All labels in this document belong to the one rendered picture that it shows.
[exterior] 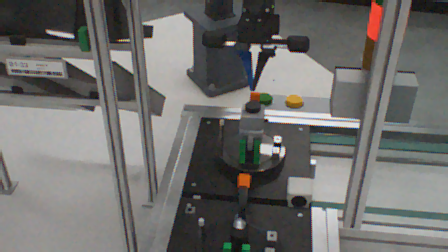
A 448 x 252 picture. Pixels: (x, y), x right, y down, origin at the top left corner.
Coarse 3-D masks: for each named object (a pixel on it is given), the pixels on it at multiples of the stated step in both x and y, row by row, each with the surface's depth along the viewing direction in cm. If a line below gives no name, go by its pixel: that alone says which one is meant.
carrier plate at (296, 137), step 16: (208, 128) 116; (224, 128) 116; (272, 128) 116; (288, 128) 116; (304, 128) 116; (208, 144) 111; (288, 144) 111; (304, 144) 111; (192, 160) 107; (208, 160) 107; (288, 160) 107; (304, 160) 107; (192, 176) 103; (208, 176) 103; (224, 176) 103; (272, 176) 103; (288, 176) 103; (304, 176) 103; (192, 192) 100; (208, 192) 100; (224, 192) 100; (256, 192) 100; (272, 192) 100
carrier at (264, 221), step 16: (208, 208) 97; (224, 208) 97; (256, 208) 97; (272, 208) 97; (288, 208) 97; (304, 208) 97; (176, 224) 93; (192, 224) 93; (208, 224) 91; (224, 224) 91; (240, 224) 83; (256, 224) 91; (272, 224) 93; (288, 224) 93; (304, 224) 93; (176, 240) 91; (192, 240) 91; (208, 240) 88; (224, 240) 88; (240, 240) 84; (256, 240) 88; (272, 240) 86; (288, 240) 91; (304, 240) 91
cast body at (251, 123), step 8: (248, 104) 101; (256, 104) 101; (248, 112) 101; (256, 112) 100; (264, 112) 101; (240, 120) 100; (248, 120) 100; (256, 120) 100; (240, 128) 102; (248, 128) 101; (256, 128) 101; (240, 136) 102; (248, 136) 101; (256, 136) 101; (248, 144) 100
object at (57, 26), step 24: (0, 0) 78; (24, 0) 77; (48, 0) 76; (72, 0) 75; (120, 0) 87; (0, 24) 79; (24, 24) 78; (48, 24) 77; (72, 24) 76; (120, 24) 89
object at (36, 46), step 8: (0, 40) 94; (8, 40) 94; (32, 40) 93; (40, 40) 93; (48, 40) 93; (56, 40) 93; (112, 40) 92; (0, 48) 75; (8, 48) 74; (16, 48) 74; (24, 48) 74; (32, 48) 74; (40, 48) 74; (48, 48) 74; (56, 48) 74; (64, 48) 74; (72, 48) 74; (80, 48) 74; (112, 48) 92; (120, 48) 92; (128, 48) 92; (48, 56) 74; (56, 56) 74; (64, 56) 74; (72, 56) 74; (80, 56) 74; (88, 56) 74
